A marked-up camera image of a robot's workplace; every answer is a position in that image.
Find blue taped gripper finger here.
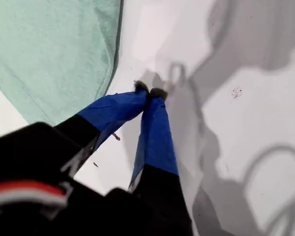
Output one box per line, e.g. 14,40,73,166
54,80,150,178
127,88,188,205

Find pale green T-shirt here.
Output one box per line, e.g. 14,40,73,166
0,0,125,127

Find red and white wire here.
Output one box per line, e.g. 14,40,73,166
0,180,73,212

